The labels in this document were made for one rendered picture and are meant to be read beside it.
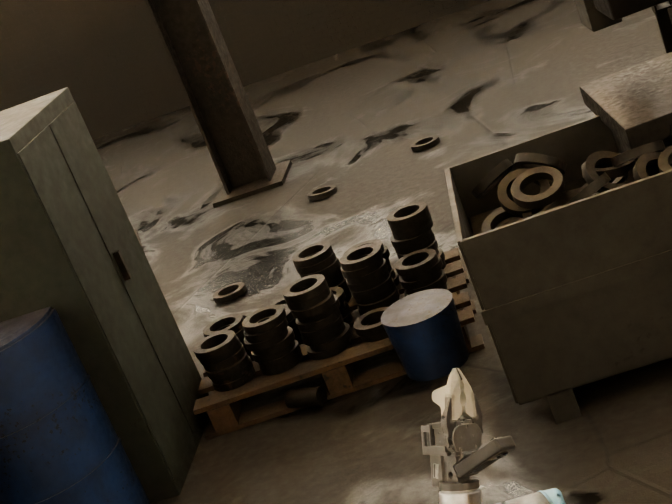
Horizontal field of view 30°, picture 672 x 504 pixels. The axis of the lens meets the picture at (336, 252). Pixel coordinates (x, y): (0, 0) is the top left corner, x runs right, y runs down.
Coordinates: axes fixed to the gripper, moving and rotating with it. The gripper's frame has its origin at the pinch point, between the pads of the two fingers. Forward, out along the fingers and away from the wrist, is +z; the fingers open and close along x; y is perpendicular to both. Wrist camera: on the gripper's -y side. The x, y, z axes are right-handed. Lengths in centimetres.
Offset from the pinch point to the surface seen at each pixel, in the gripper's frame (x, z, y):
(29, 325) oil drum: 42, 16, 251
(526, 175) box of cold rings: 176, 55, 134
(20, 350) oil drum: 36, 8, 246
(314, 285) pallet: 158, 24, 233
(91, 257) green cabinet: 71, 40, 256
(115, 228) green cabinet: 94, 52, 276
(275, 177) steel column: 351, 105, 503
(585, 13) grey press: 226, 120, 140
